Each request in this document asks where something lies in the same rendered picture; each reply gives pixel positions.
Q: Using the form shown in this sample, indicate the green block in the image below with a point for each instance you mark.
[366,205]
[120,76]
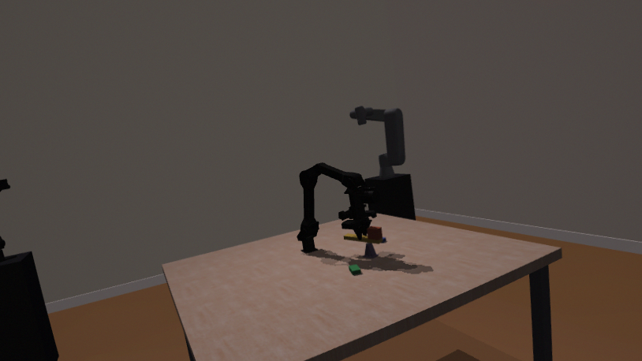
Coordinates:
[355,269]

